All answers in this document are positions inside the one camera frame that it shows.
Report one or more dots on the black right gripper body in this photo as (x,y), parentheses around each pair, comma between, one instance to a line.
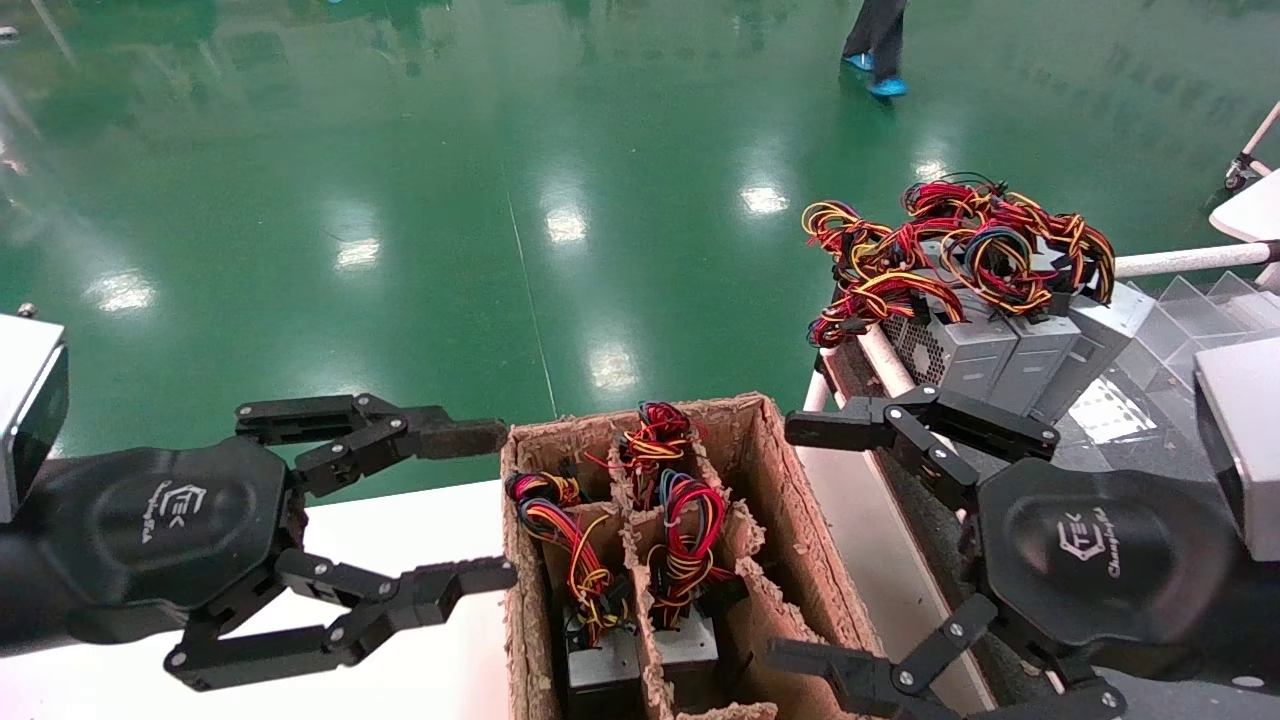
(1100,550)

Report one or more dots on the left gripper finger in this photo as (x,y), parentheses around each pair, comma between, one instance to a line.
(380,430)
(420,590)

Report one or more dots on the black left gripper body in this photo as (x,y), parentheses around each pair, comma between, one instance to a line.
(170,520)

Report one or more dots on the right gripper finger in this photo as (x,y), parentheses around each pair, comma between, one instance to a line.
(900,420)
(870,685)

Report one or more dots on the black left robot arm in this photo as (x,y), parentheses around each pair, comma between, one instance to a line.
(20,600)

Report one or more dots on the short white leg tube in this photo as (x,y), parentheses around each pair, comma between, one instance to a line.
(817,392)

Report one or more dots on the dark conveyor belt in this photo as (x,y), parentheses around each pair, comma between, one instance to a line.
(930,540)

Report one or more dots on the brown cardboard divider box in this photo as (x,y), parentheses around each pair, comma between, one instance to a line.
(790,480)

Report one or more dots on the clear plastic guard panel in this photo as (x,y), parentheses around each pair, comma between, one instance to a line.
(1190,310)

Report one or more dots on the white crossbar tube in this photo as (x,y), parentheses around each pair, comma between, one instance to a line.
(1190,260)

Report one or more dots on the white side table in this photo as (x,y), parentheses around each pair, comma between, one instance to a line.
(1255,210)

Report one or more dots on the person in dark trousers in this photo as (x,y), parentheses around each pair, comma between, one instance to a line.
(880,30)

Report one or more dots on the white tube with black clamp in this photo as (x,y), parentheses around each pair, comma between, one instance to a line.
(1240,172)

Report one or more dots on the long white rail tube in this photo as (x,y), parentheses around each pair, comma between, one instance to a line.
(885,365)

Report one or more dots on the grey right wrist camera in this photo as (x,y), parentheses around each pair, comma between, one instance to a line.
(1245,440)

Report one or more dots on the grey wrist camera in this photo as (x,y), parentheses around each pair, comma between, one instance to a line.
(25,400)
(1245,440)

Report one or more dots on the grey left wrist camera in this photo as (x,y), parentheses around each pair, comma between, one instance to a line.
(25,400)

